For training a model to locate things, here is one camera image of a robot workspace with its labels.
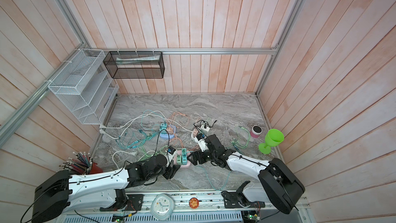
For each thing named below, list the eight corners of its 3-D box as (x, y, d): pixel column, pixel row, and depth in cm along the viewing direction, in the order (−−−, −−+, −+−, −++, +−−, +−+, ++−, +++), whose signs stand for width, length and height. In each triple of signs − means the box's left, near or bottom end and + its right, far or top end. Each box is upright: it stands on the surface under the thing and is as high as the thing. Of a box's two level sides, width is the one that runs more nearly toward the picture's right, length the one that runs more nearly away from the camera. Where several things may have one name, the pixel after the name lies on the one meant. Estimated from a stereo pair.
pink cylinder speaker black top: (251, 138, 98) (254, 133, 94) (249, 130, 102) (251, 125, 97) (260, 138, 98) (263, 133, 94) (257, 130, 102) (261, 125, 97)
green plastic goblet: (259, 154, 91) (269, 141, 79) (256, 142, 96) (265, 128, 84) (273, 154, 91) (286, 141, 79) (269, 142, 96) (281, 128, 84)
